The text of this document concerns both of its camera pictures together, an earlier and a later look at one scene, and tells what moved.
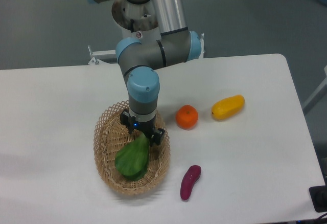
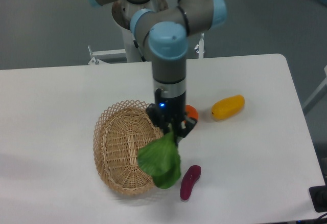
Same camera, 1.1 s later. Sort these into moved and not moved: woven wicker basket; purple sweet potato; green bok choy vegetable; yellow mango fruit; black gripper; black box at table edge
Moved: black gripper; green bok choy vegetable
Not moved: woven wicker basket; purple sweet potato; yellow mango fruit; black box at table edge
